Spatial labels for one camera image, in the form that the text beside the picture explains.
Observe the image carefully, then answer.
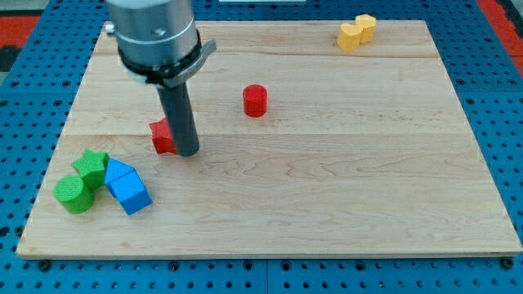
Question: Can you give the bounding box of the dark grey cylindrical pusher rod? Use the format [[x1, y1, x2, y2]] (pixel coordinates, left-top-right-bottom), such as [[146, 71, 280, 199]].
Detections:
[[156, 83, 199, 157]]

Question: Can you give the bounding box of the black clamp ring mount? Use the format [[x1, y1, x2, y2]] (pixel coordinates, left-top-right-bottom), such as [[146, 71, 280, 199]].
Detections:
[[118, 31, 217, 88]]

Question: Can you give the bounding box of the red star block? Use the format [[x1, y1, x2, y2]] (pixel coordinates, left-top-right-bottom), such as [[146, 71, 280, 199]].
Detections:
[[149, 118, 177, 154]]

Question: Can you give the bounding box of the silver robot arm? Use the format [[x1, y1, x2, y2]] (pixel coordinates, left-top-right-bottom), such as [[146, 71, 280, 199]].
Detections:
[[105, 0, 217, 157]]

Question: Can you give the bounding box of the blue triangle block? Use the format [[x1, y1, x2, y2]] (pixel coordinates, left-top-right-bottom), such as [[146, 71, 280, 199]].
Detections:
[[105, 158, 135, 198]]

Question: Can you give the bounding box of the green star block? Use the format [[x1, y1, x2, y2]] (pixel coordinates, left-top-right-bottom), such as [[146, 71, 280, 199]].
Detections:
[[71, 149, 110, 192]]

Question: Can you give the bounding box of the silver bolt at board corner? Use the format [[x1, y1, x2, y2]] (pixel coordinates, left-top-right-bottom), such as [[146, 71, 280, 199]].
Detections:
[[105, 23, 115, 34]]

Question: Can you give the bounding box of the red cylinder block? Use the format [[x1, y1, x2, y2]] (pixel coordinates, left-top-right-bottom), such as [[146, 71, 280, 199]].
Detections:
[[242, 84, 268, 118]]

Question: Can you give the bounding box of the blue cube block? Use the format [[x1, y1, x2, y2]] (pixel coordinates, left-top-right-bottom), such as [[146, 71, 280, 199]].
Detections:
[[110, 171, 153, 215]]

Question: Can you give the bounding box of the green cylinder block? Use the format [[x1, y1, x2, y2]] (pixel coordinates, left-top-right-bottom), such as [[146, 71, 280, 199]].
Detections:
[[53, 176, 94, 214]]

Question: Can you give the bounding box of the wooden board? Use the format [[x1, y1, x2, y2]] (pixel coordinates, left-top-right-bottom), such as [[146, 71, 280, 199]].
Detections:
[[17, 20, 522, 260]]

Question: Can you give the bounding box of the yellow heart block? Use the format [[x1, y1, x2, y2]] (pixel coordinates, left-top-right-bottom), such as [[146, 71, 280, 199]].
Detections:
[[337, 23, 363, 51]]

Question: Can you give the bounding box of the yellow hexagon block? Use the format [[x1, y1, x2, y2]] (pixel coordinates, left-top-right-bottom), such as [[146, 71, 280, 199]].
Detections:
[[355, 14, 377, 44]]

